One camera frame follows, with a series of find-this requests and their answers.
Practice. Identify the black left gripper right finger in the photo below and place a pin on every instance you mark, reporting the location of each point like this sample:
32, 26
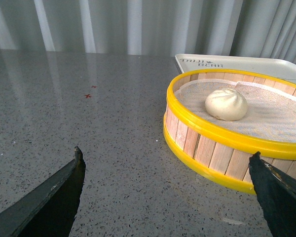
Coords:
276, 194

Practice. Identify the white mesh steamer liner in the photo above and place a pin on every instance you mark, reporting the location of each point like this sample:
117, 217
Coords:
271, 113

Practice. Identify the white bear print tray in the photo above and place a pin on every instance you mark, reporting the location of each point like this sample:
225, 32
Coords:
273, 67

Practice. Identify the white steamed bun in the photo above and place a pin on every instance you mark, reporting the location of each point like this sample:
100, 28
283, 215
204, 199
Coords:
226, 104

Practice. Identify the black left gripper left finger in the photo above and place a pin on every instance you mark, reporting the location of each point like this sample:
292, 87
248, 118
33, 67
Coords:
50, 209

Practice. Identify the grey pleated curtain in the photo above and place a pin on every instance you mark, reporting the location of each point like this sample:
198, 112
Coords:
249, 28

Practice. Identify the yellow rimmed bamboo steamer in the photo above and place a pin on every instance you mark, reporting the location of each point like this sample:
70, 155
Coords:
216, 153

